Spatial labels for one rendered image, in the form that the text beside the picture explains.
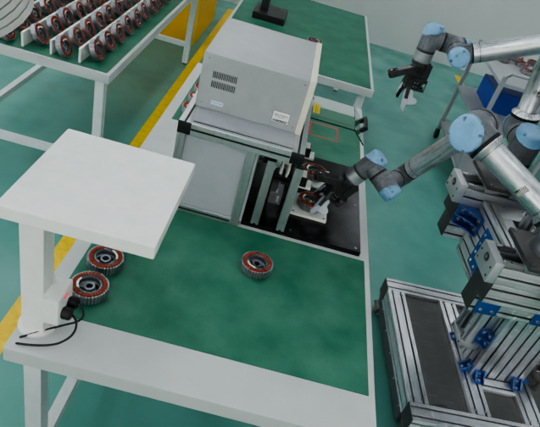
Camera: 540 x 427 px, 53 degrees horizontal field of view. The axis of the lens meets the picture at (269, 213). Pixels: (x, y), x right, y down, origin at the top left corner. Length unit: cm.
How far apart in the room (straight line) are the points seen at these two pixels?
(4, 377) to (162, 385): 106
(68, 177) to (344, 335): 96
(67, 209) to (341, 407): 90
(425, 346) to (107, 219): 185
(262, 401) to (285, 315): 33
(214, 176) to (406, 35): 577
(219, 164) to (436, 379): 138
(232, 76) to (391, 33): 567
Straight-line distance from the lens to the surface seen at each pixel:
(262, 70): 189
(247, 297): 177
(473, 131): 184
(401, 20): 745
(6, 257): 293
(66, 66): 305
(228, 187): 197
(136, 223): 124
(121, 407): 236
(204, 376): 155
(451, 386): 264
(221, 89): 194
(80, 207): 127
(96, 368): 154
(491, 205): 243
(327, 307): 184
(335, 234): 213
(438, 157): 208
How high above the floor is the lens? 198
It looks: 35 degrees down
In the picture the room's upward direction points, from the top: 17 degrees clockwise
